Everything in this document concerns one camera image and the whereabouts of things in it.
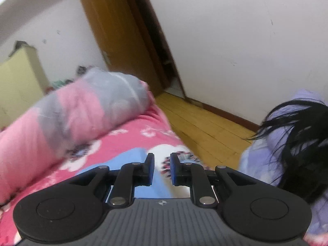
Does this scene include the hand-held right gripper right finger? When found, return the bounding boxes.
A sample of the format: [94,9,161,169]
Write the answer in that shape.
[170,152,257,207]

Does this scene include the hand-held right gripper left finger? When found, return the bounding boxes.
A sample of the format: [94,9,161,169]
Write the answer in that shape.
[69,153,155,207]

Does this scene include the blue t-shirt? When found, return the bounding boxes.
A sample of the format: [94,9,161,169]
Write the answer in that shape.
[79,147,175,199]

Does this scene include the pink floral bed sheet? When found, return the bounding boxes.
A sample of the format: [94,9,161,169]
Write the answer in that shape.
[0,105,205,244]

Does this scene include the person with black hair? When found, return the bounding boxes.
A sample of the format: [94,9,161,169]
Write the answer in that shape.
[239,88,328,245]

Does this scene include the pink grey quilt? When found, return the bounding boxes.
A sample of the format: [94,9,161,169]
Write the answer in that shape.
[0,68,155,203]

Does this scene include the person's black hair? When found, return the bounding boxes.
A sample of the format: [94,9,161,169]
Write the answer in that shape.
[247,100,328,205]

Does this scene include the wooden door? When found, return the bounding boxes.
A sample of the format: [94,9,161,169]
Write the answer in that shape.
[79,0,164,96]

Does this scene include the pale yellow wardrobe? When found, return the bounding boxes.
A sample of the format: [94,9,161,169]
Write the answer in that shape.
[0,46,50,129]

